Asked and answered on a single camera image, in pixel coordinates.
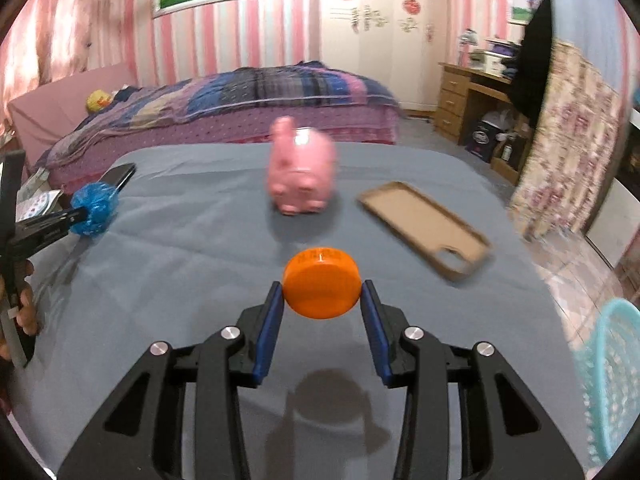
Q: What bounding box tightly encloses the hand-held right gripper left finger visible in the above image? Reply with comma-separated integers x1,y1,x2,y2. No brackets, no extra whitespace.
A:
57,280,286,480

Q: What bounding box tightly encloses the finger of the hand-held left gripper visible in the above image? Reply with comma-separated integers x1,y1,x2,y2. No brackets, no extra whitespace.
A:
15,208,87,250

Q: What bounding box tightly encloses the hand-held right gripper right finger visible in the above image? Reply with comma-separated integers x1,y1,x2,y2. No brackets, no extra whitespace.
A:
361,279,586,480

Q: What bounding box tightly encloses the blue plastic bag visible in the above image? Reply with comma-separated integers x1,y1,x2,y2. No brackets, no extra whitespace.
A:
70,183,121,238

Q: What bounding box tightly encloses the orange plastic lid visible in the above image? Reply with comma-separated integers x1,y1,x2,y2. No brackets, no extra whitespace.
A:
282,247,362,320

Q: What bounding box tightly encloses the teal plastic basket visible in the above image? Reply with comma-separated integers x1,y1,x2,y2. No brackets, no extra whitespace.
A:
572,297,636,466

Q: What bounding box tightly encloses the person's left hand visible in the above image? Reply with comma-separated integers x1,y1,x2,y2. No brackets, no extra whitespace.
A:
0,260,41,361

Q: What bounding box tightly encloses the patterned paper packet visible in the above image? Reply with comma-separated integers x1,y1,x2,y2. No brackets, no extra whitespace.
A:
17,167,63,223

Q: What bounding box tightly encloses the black phone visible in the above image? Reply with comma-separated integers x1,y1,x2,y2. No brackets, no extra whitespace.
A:
97,162,137,193

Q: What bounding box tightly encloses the brown phone case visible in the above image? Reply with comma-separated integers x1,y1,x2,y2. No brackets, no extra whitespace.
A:
357,181,492,281

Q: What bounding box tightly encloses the pink piggy bank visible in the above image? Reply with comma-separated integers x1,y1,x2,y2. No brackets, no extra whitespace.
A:
266,116,337,217

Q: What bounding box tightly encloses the bed with purple sheet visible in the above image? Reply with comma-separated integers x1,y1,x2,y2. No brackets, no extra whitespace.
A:
45,105,401,196

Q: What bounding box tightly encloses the black box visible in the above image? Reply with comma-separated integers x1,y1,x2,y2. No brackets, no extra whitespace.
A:
465,120,501,163

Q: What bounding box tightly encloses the bed with striped blanket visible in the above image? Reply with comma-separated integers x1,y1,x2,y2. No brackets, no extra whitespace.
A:
37,61,401,171

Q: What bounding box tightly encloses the wooden desk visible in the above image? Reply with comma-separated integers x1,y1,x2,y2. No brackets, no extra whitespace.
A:
434,62,533,183

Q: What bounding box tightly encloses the white water dispenser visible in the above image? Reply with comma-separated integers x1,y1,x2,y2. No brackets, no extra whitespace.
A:
585,110,640,281

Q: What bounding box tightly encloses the white wardrobe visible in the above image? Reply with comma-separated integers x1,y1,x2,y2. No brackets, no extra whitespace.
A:
320,0,458,111

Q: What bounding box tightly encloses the blue and floral curtain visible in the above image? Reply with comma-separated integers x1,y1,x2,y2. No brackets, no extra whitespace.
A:
510,0,636,241

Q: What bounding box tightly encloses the white storage box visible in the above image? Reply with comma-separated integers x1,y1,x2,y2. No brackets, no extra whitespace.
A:
472,39,521,73

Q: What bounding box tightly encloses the desk lamp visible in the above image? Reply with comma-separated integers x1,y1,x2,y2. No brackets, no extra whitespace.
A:
460,29,481,67

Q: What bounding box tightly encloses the black hanging garment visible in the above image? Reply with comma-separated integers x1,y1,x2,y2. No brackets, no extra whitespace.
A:
509,0,557,118

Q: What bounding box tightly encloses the small wall picture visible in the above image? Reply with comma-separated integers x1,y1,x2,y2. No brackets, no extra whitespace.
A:
507,0,548,26

